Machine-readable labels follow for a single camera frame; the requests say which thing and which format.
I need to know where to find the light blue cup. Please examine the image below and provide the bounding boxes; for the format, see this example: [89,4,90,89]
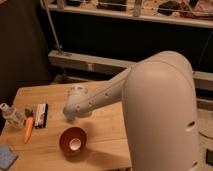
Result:
[64,114,76,122]

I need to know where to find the red-brown ceramic bowl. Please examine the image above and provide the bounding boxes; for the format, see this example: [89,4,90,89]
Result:
[59,127,87,155]

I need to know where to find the grey metal pole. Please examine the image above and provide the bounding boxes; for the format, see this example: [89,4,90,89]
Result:
[43,0,63,54]

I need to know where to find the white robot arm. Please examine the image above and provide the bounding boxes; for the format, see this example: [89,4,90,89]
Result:
[63,51,199,171]

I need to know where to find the white wall shelf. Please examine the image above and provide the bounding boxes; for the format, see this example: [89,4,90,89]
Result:
[41,0,213,29]

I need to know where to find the black and white box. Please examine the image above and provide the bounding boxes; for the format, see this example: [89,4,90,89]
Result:
[35,103,48,129]

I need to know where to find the blue sponge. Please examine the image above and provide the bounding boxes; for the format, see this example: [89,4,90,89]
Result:
[0,144,18,170]

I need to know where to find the orange carrot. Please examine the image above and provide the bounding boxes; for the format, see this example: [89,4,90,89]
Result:
[23,117,34,143]

